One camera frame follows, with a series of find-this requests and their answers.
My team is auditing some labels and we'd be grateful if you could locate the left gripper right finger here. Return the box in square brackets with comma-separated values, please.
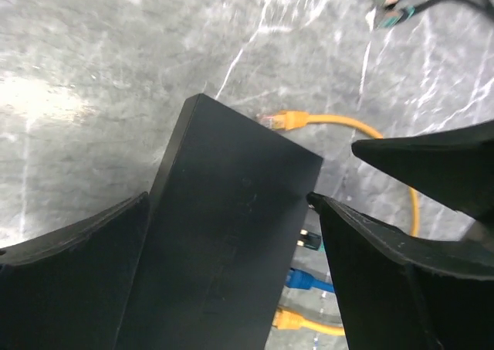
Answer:
[307, 193, 493, 349]

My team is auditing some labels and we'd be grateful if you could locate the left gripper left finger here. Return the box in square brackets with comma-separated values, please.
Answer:
[1, 192, 150, 349]

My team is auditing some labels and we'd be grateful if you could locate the yellow ethernet cable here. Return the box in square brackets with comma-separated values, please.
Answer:
[260, 110, 421, 338]

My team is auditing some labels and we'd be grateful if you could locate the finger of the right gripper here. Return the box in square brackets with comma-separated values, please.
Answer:
[352, 121, 493, 223]

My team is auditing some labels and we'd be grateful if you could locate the black network switch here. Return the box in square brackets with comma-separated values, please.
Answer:
[117, 93, 322, 349]

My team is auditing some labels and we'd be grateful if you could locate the blue ethernet cable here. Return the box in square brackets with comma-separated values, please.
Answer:
[286, 267, 335, 294]

